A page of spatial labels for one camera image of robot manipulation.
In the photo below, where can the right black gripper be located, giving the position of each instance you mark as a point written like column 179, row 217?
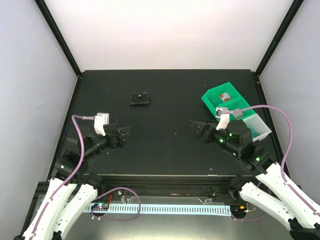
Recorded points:
column 210, row 125

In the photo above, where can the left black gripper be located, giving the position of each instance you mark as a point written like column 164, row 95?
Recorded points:
column 114, row 143

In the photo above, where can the black card holder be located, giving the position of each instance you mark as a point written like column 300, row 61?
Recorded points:
column 139, row 99

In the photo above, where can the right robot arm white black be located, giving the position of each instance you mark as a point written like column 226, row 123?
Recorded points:
column 288, row 204

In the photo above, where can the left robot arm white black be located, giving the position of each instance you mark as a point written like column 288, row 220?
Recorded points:
column 69, row 191

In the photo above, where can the red white card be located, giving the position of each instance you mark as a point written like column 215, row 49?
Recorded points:
column 225, row 97

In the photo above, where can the grey card in bin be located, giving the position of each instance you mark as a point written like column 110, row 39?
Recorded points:
column 238, row 115

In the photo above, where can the green bin far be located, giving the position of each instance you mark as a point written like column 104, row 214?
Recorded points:
column 211, row 97

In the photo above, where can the white translucent bin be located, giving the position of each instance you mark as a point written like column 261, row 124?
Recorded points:
column 258, row 127

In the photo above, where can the left controller board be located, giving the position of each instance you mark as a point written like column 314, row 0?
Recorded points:
column 100, row 207

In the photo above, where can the controller board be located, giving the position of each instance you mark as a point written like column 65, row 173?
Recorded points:
column 242, row 208
column 100, row 207

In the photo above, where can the right controller board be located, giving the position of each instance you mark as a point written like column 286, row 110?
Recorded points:
column 242, row 208

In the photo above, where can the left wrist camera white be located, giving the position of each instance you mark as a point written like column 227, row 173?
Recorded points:
column 100, row 120

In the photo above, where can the black aluminium rail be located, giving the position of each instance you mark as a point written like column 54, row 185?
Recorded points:
column 202, row 186

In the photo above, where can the white slotted cable duct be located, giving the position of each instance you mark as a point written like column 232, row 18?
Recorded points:
column 164, row 209

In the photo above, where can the left frame post black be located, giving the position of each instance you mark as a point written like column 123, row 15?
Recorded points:
column 46, row 13

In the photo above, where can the frame post black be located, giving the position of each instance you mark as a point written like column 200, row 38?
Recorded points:
column 282, row 29
column 46, row 13

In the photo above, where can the right frame post black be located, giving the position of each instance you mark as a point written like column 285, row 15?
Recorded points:
column 282, row 29

